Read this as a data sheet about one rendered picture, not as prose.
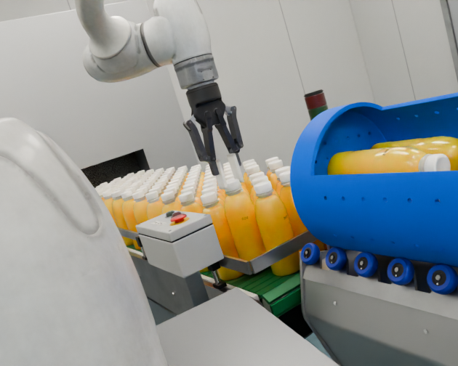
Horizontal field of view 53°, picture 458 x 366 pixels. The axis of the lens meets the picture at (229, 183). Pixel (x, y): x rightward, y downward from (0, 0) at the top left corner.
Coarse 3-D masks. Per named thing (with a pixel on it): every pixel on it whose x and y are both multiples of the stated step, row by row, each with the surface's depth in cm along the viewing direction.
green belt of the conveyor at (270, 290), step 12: (252, 276) 109; (264, 276) 107; (276, 276) 105; (288, 276) 103; (252, 288) 102; (264, 288) 100; (276, 288) 98; (288, 288) 98; (300, 288) 99; (288, 300) 97; (300, 300) 99; (276, 312) 96
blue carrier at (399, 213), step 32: (448, 96) 77; (320, 128) 83; (352, 128) 93; (384, 128) 95; (416, 128) 89; (448, 128) 84; (320, 160) 88; (320, 192) 79; (352, 192) 72; (384, 192) 67; (416, 192) 62; (448, 192) 58; (320, 224) 83; (352, 224) 75; (384, 224) 69; (416, 224) 64; (448, 224) 59; (416, 256) 71; (448, 256) 64
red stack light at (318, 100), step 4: (312, 96) 142; (316, 96) 141; (320, 96) 142; (324, 96) 143; (308, 100) 143; (312, 100) 142; (316, 100) 142; (320, 100) 142; (324, 100) 143; (308, 104) 143; (312, 104) 142; (316, 104) 142; (320, 104) 142; (324, 104) 142; (308, 108) 144; (312, 108) 143
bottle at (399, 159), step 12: (336, 156) 84; (348, 156) 81; (360, 156) 78; (372, 156) 76; (384, 156) 73; (396, 156) 71; (408, 156) 70; (420, 156) 70; (336, 168) 82; (348, 168) 79; (360, 168) 77; (372, 168) 75; (384, 168) 73; (396, 168) 71; (408, 168) 70; (420, 168) 69
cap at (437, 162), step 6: (432, 156) 68; (438, 156) 67; (444, 156) 68; (426, 162) 68; (432, 162) 67; (438, 162) 67; (444, 162) 68; (426, 168) 68; (432, 168) 67; (438, 168) 67; (444, 168) 68; (450, 168) 69
